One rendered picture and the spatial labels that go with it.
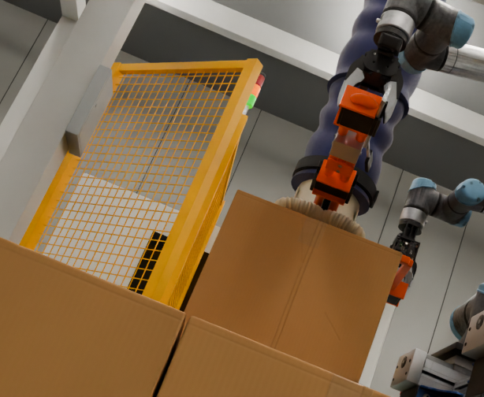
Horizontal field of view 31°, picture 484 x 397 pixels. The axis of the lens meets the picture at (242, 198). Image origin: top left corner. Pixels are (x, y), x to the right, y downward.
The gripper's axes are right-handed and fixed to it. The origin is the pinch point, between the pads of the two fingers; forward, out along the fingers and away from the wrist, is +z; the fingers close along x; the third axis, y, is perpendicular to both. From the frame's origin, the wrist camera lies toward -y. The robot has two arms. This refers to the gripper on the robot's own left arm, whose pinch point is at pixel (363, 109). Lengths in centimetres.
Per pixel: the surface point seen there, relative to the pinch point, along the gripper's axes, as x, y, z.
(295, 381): -4, -56, 69
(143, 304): 15, -57, 68
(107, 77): 92, 130, -52
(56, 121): 101, 131, -29
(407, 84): -9, 54, -45
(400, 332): -153, 972, -281
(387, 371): -153, 973, -224
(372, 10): 8, 52, -62
